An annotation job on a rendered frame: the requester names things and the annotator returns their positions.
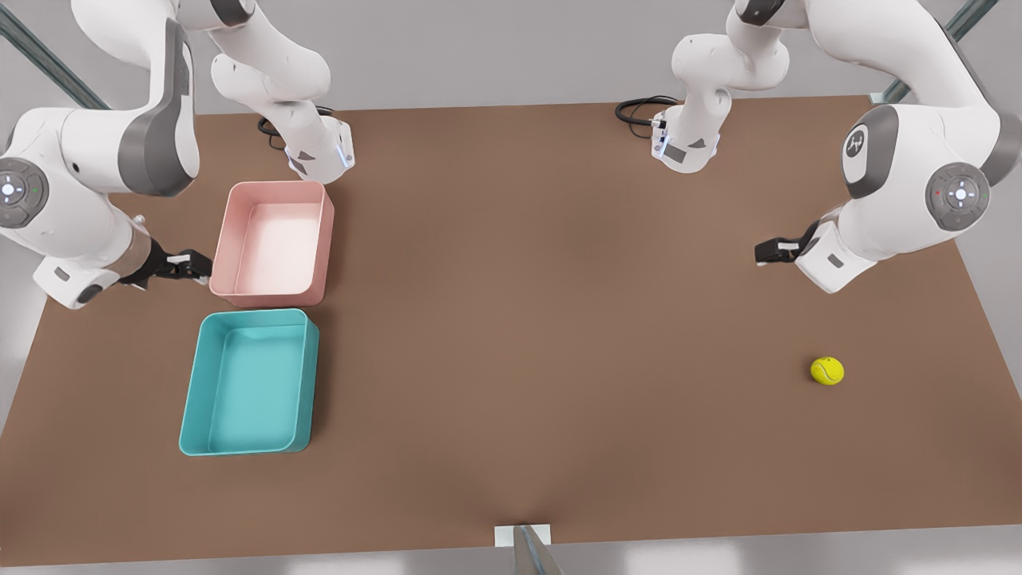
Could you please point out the teal plastic tray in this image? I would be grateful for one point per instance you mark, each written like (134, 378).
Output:
(250, 382)

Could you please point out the yellow tennis ball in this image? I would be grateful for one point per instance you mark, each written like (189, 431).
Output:
(827, 370)

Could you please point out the silver frame post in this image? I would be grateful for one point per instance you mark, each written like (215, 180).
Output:
(44, 56)
(531, 551)
(930, 56)

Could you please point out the pink plastic tray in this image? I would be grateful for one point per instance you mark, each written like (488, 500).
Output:
(274, 242)

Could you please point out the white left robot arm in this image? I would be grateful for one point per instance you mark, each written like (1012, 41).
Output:
(902, 184)

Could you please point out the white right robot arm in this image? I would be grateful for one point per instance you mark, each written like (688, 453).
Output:
(96, 152)

